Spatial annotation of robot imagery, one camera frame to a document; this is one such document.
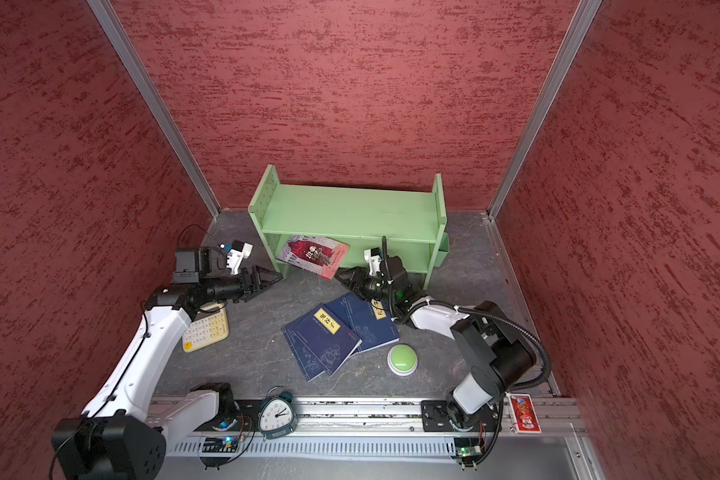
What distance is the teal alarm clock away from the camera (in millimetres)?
699

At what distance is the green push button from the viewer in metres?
0.82

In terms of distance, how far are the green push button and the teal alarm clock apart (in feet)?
0.95
